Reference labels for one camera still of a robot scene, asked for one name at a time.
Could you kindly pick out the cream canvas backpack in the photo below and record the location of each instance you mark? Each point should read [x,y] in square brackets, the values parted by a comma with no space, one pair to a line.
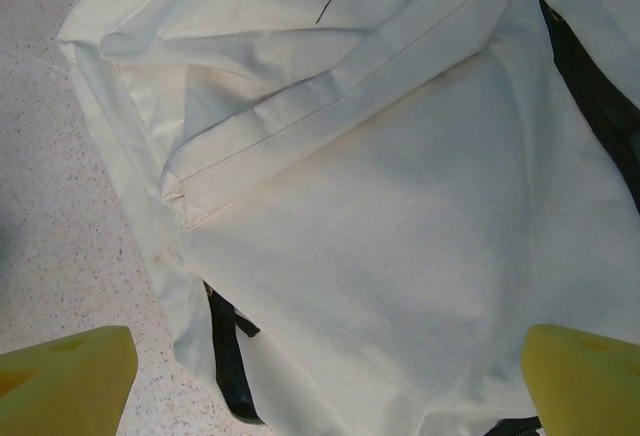
[375,206]

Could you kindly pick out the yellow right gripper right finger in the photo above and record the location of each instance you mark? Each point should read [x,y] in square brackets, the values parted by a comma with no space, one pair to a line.
[585,386]

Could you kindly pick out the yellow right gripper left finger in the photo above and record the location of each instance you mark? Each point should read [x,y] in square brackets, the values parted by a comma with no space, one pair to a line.
[65,386]

